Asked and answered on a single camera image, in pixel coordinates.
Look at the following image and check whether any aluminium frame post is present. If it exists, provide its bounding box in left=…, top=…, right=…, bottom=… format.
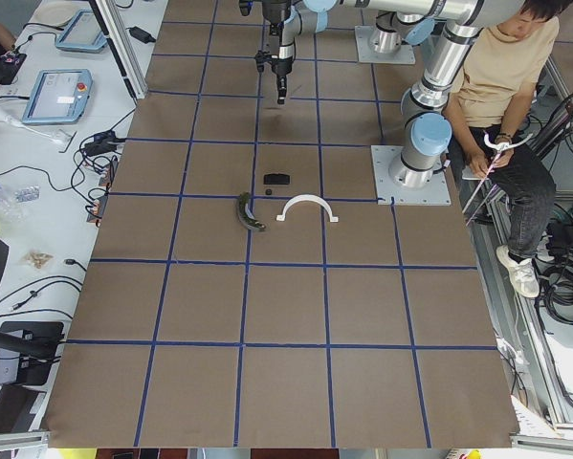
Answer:
left=89, top=0, right=148, bottom=100

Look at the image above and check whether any blue teach pendant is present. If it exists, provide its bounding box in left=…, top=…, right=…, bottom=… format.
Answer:
left=22, top=69, right=93, bottom=125
left=55, top=10, right=107, bottom=54

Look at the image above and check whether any black brake pad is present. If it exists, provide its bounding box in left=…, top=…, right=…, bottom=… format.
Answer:
left=263, top=173, right=291, bottom=186

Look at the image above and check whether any near blue teach pendant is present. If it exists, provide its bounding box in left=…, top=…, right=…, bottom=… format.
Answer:
left=22, top=69, right=93, bottom=125

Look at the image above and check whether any black power adapter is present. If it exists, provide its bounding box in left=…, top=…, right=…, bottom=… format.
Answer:
left=81, top=130, right=126, bottom=157

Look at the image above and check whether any green curved brake shoe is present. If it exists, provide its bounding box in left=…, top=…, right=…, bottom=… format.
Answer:
left=236, top=192, right=267, bottom=232

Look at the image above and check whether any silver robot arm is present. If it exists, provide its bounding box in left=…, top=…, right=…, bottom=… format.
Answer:
left=261, top=1, right=435, bottom=64
left=254, top=0, right=523, bottom=188

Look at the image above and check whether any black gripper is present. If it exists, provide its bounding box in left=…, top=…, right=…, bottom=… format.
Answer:
left=258, top=0, right=292, bottom=36
left=254, top=45, right=296, bottom=104

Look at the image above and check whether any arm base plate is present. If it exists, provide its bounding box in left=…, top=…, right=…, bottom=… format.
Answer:
left=371, top=145, right=452, bottom=206
left=355, top=26, right=415, bottom=65

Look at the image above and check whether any person in beige shirt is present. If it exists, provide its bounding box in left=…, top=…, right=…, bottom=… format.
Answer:
left=443, top=1, right=570, bottom=298

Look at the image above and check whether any far blue teach pendant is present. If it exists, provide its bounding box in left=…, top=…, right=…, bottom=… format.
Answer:
left=55, top=10, right=107, bottom=54

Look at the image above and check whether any clear plastic water bottle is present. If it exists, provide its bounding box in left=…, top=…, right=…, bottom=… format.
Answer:
left=0, top=185, right=25, bottom=222

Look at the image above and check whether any white plate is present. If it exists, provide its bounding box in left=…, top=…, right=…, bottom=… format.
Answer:
left=31, top=1, right=80, bottom=27

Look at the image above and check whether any white curved plastic bracket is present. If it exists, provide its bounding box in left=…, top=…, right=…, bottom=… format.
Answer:
left=275, top=193, right=340, bottom=223

